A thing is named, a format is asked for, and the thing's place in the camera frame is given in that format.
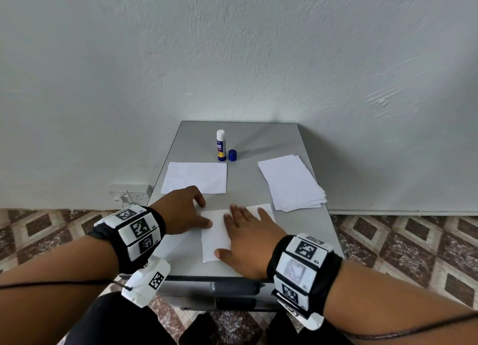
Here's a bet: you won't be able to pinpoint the person's right hand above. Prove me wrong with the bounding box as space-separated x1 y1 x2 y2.
214 204 288 281

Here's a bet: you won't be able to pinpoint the person's left hand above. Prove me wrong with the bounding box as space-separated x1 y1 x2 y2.
149 186 214 236

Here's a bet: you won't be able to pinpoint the white paper sheet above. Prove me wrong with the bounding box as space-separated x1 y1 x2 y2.
161 162 228 195
200 203 276 264

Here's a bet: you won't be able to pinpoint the person's left forearm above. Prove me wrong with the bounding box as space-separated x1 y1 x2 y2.
0 233 125 345

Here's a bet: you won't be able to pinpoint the person's right forearm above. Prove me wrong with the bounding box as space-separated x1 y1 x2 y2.
322 261 478 345

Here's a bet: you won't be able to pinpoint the stack of white paper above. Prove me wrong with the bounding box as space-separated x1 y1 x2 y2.
258 155 327 213

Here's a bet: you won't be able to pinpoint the flat white paper sheet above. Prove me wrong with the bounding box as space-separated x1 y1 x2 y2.
161 162 228 195

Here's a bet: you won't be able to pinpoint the right wrist marker band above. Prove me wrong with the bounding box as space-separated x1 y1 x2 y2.
267 233 344 319

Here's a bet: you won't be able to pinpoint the wrist marker band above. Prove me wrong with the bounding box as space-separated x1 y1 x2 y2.
87 205 167 275
267 233 344 319

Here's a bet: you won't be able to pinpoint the grey metal table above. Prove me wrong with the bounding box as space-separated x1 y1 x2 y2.
148 121 345 312

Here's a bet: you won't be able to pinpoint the left wrist marker band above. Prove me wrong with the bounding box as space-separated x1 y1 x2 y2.
87 205 167 275

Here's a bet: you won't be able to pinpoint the white blue glue stick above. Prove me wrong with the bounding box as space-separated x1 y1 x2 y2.
216 129 227 162

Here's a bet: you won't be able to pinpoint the person's black trousers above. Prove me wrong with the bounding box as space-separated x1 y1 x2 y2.
56 292 357 345

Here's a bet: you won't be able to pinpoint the dark grey drawer handle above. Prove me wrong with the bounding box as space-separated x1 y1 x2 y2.
209 281 262 312

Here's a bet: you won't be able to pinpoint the white wall socket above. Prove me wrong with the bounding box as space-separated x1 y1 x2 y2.
109 184 154 207

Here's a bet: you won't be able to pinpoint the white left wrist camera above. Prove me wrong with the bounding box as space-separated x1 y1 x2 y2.
121 257 172 308

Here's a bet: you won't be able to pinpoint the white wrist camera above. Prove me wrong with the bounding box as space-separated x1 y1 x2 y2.
271 290 325 331
121 257 172 308

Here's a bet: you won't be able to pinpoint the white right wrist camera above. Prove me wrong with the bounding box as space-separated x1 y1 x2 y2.
271 290 325 331

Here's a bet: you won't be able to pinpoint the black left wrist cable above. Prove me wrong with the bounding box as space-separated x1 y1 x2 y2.
0 279 134 292

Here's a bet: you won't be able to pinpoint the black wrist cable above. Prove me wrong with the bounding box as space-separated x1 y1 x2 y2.
0 279 134 292
342 311 478 341

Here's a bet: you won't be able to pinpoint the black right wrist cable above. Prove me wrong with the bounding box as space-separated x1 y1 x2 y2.
342 311 478 341

